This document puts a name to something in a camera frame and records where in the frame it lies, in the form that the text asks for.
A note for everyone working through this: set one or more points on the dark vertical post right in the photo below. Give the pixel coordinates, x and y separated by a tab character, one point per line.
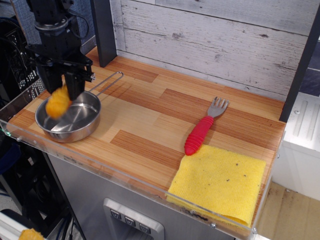
302	68

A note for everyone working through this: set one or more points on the red handled metal fork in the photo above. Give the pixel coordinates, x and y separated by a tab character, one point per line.
197	136

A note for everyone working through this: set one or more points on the stainless steel pan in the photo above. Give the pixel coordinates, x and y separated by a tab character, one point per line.
80	120

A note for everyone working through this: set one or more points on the silver dispenser panel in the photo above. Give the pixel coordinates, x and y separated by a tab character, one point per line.
132	220

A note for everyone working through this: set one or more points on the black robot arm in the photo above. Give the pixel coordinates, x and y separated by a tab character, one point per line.
50	10

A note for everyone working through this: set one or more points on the orange object bottom left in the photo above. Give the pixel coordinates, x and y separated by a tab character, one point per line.
30	234

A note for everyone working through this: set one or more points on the orange plush bread toy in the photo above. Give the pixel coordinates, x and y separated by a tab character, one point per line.
58	103

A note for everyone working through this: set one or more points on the clear acrylic table guard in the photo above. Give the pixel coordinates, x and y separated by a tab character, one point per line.
134	154

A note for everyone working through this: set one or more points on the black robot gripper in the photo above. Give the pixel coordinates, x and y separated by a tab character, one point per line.
59	54

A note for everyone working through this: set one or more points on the white ridged appliance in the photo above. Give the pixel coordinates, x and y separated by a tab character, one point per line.
297	165

